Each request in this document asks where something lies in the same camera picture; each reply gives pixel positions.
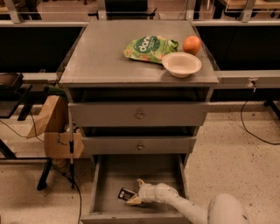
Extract black stand with tray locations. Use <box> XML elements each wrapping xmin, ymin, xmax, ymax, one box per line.
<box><xmin>0</xmin><ymin>72</ymin><xmax>53</xmax><ymax>192</ymax></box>

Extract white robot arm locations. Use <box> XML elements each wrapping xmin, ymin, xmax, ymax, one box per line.
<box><xmin>127</xmin><ymin>178</ymin><xmax>249</xmax><ymax>224</ymax></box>

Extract grey drawer cabinet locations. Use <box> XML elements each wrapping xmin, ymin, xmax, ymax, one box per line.
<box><xmin>58</xmin><ymin>19</ymin><xmax>221</xmax><ymax>224</ymax></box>

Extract orange fruit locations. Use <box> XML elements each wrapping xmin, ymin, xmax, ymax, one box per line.
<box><xmin>183</xmin><ymin>36</ymin><xmax>201</xmax><ymax>55</ymax></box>

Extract green chip bag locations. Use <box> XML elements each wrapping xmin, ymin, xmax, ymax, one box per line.
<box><xmin>123</xmin><ymin>36</ymin><xmax>179</xmax><ymax>64</ymax></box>

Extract grey top drawer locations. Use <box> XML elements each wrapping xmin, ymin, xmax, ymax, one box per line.
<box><xmin>68</xmin><ymin>102</ymin><xmax>210</xmax><ymax>127</ymax></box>

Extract white paper bowl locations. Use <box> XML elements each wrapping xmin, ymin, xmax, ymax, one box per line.
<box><xmin>162</xmin><ymin>52</ymin><xmax>202</xmax><ymax>78</ymax></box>

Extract black floor cable left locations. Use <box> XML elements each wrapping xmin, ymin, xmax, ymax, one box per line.
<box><xmin>0</xmin><ymin>112</ymin><xmax>83</xmax><ymax>224</ymax></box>

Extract grey open bottom drawer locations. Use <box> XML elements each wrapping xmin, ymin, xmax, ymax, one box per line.
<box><xmin>80</xmin><ymin>153</ymin><xmax>201</xmax><ymax>224</ymax></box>

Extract black rxbar chocolate bar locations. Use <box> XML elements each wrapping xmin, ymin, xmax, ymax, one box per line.
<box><xmin>118</xmin><ymin>187</ymin><xmax>137</xmax><ymax>201</ymax></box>

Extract black floor cable right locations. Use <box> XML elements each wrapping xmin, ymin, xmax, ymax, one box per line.
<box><xmin>240</xmin><ymin>100</ymin><xmax>280</xmax><ymax>146</ymax></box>

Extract black floor cable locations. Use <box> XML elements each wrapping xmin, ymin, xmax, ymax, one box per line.
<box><xmin>240</xmin><ymin>100</ymin><xmax>280</xmax><ymax>146</ymax></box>
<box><xmin>0</xmin><ymin>112</ymin><xmax>83</xmax><ymax>224</ymax></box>

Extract grey middle drawer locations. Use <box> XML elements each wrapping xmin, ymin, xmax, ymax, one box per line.
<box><xmin>82</xmin><ymin>136</ymin><xmax>196</xmax><ymax>155</ymax></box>

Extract brown cardboard box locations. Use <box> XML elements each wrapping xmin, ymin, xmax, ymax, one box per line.
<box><xmin>26</xmin><ymin>94</ymin><xmax>86</xmax><ymax>159</ymax></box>

